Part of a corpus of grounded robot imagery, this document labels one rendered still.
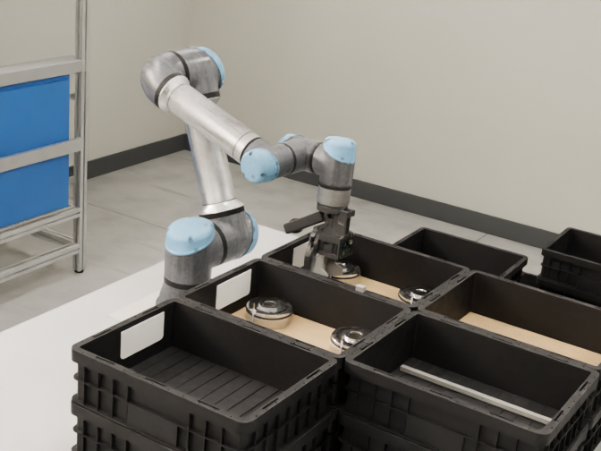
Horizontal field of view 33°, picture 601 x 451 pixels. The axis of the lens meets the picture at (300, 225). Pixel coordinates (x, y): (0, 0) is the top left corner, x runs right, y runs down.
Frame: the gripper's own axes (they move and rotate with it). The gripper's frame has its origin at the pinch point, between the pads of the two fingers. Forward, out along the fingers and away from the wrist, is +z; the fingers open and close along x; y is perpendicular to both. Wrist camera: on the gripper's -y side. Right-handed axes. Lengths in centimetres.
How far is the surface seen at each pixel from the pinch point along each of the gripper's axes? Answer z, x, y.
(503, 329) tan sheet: 1.5, 13.4, 42.9
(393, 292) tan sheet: 1.2, 14.2, 14.3
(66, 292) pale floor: 77, 96, -169
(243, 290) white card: -0.9, -18.7, -7.1
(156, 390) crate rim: -1, -72, 12
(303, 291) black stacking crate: -3.0, -13.2, 5.0
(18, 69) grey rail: -15, 75, -180
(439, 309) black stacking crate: -4.4, -2.0, 32.8
